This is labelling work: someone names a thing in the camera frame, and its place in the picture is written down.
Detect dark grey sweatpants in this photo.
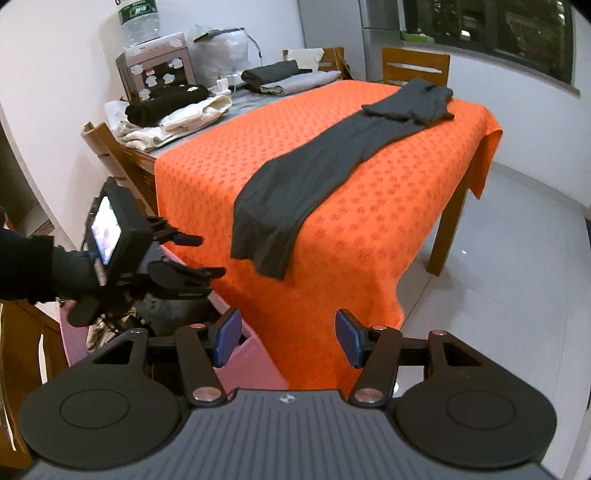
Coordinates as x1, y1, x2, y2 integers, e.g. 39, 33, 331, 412
230, 78, 454, 280

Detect black folded clothes stack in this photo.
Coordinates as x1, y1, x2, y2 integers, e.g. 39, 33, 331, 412
124, 85, 212, 128

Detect black gloved left hand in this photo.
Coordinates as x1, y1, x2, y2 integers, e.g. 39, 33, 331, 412
51, 246, 100, 300

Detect purple laundry basket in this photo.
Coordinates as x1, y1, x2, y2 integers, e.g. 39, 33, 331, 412
48, 248, 259, 409

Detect dark jacket of person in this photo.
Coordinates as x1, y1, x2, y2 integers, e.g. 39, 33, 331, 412
1, 210, 57, 304

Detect orange floral table mat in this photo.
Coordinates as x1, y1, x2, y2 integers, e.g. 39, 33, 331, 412
154, 81, 503, 391

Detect white folded padded jacket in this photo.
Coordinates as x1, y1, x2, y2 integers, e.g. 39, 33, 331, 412
104, 95, 232, 153

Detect wooden chair by basket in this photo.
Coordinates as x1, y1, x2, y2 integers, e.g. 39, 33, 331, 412
1, 301, 68, 479

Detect white power strip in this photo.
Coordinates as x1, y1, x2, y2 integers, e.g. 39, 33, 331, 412
211, 78, 232, 96

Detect dark grey folded garment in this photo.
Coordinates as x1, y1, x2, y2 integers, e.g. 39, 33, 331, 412
240, 60, 312, 93

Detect plastic covered appliance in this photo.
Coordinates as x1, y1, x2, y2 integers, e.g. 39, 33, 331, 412
186, 25, 263, 87

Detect light grey folded garment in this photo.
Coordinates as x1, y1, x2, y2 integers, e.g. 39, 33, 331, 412
259, 70, 341, 96

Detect water bottle on cabinet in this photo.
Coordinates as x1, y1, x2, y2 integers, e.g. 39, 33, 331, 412
115, 0, 160, 46

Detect beige cloth on chair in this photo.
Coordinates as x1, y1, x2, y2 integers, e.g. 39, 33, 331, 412
283, 48, 325, 72

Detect wooden chair with bag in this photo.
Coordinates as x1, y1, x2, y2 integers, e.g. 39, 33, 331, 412
318, 46, 353, 80

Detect silver refrigerator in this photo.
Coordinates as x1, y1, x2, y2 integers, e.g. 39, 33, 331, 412
297, 0, 403, 84

